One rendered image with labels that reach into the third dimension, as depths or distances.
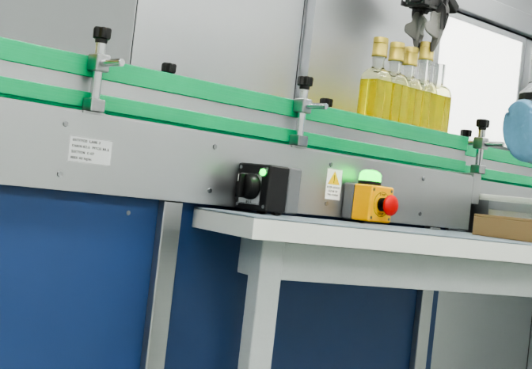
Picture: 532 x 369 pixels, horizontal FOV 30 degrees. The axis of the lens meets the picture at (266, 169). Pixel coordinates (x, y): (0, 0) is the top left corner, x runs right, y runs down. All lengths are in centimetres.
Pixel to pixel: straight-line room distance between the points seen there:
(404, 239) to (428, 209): 54
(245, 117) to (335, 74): 59
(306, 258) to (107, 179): 34
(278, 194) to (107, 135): 32
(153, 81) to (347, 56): 82
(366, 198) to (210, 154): 36
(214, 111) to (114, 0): 42
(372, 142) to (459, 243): 41
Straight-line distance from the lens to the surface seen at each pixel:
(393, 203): 190
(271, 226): 150
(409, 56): 233
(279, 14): 224
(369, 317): 208
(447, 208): 222
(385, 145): 206
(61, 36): 217
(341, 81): 234
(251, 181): 167
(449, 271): 175
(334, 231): 156
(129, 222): 161
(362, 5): 240
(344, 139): 196
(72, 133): 152
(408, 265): 170
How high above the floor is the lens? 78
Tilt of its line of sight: 1 degrees up
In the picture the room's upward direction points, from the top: 6 degrees clockwise
